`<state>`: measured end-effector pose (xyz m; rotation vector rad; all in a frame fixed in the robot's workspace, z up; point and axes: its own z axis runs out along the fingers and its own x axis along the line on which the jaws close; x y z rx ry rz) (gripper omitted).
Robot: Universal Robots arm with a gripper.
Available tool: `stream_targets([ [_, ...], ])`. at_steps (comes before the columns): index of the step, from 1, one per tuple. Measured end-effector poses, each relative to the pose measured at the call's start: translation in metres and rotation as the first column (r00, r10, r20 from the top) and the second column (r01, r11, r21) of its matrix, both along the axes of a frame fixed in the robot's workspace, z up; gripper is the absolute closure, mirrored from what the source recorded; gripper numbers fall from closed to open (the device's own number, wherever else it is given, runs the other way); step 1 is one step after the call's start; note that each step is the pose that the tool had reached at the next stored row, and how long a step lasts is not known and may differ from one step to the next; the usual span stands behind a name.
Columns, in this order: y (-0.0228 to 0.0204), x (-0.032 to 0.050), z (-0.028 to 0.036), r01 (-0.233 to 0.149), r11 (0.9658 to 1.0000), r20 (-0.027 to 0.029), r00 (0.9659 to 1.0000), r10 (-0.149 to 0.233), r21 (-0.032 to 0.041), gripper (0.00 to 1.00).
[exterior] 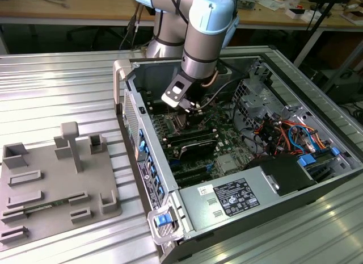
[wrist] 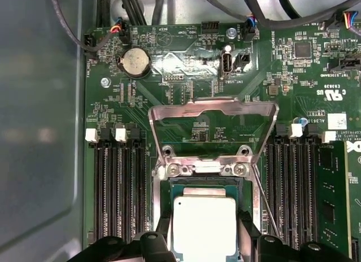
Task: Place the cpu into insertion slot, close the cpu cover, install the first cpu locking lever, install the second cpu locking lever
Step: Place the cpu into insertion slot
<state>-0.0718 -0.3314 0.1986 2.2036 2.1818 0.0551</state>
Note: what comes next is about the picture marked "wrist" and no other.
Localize black sleeved fan cable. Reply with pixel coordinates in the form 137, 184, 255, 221
50, 0, 98, 53

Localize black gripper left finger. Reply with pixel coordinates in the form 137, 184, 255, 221
83, 210, 178, 262

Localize metal wire locking lever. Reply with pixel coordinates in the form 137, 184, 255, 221
252, 162, 281, 239

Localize silver coin cell battery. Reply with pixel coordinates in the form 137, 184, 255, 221
117, 47, 152, 79

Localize black fan connector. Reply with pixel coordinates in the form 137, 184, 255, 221
111, 17, 129, 45
244, 16, 259, 42

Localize white board sticker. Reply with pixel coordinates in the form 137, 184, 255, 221
328, 113, 347, 130

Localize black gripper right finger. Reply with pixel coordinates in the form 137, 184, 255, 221
235, 210, 355, 262

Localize grey metal PC case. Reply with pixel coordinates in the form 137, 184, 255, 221
0, 0, 361, 262

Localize green installed RAM stick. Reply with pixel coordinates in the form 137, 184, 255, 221
316, 140, 353, 262

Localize metal socket cover frame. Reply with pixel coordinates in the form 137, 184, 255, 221
148, 96, 280, 174

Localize thick black cable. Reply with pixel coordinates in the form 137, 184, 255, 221
244, 0, 361, 29

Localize internal USB port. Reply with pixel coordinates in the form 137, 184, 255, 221
219, 45, 235, 80

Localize CPU socket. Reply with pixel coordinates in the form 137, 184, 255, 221
152, 145, 262, 262

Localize green motherboard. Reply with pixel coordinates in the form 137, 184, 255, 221
83, 19, 361, 262

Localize silver-topped CPU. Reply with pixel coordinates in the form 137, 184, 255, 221
170, 184, 244, 259

